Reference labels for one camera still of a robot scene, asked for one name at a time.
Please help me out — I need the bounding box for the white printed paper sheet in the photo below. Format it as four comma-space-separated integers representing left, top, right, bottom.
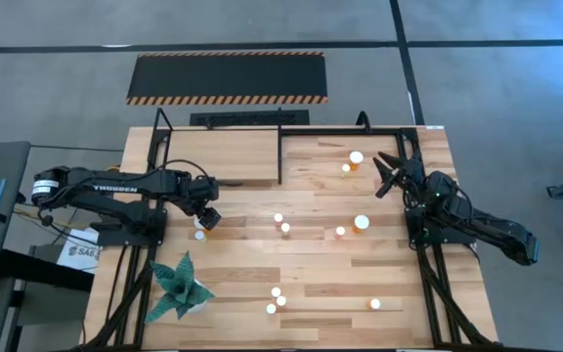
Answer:
56, 227, 102, 275

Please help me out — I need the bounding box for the hazard-striped black floor mat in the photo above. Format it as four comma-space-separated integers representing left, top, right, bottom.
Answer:
125, 50, 329, 107

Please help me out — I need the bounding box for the grey side cart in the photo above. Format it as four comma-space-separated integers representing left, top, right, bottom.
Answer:
0, 140, 32, 352

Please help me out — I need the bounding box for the black aluminium rig frame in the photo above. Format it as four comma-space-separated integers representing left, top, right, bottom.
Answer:
81, 125, 498, 352

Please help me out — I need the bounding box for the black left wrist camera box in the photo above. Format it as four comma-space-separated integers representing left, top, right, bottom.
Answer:
201, 205, 224, 232

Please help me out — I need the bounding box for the yellow cable bundle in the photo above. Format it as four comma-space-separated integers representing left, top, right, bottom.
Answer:
12, 202, 100, 234

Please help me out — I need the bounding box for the black floor tape strip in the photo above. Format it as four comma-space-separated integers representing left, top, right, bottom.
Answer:
388, 0, 426, 126
0, 38, 563, 55

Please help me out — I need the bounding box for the thin black shelf frame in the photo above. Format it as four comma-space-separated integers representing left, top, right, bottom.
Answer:
147, 107, 284, 187

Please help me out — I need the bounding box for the green potted artificial plant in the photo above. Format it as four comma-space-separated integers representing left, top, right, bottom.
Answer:
144, 250, 216, 325

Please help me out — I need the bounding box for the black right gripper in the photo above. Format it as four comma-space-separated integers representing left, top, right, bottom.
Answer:
372, 149, 429, 200

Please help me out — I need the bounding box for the black bench bar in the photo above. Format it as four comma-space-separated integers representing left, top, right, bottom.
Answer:
0, 247, 96, 294

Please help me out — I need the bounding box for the black arched handle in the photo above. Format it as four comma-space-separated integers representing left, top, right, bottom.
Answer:
355, 110, 373, 135

